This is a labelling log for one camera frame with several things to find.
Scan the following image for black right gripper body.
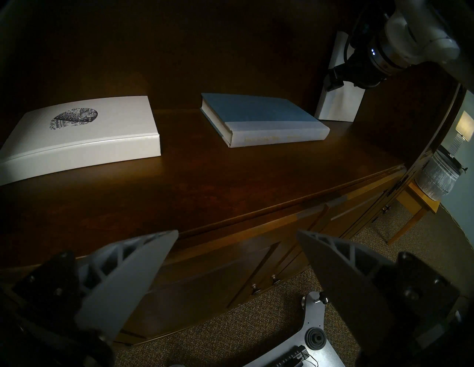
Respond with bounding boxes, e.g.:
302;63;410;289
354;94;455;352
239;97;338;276
324;10;389;92

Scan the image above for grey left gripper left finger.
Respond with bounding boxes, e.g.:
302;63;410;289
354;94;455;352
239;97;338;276
74;229;179;343

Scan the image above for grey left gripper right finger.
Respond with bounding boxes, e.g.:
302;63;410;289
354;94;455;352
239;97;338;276
296;229;399;356

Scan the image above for cream book with grey spine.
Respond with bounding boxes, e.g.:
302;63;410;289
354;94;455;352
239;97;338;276
315;31;366;122

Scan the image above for black round rubber pad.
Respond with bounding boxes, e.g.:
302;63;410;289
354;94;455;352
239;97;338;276
306;327;326;350

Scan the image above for small light wooden table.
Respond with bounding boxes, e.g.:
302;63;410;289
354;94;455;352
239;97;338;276
387;181;441;246

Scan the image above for table lamp with pale shade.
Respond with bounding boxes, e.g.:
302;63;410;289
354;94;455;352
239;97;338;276
446;111;474;156

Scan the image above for blue book with grey spine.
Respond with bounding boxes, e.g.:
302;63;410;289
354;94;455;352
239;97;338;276
200;92;331;148

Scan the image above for white book with round emblem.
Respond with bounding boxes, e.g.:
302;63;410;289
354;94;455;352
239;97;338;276
0;95;162;186

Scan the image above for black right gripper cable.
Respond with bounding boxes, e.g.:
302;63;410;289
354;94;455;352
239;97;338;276
343;31;358;66

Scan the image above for grey metal robot base plate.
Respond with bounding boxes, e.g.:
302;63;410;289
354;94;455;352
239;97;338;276
243;292;347;367

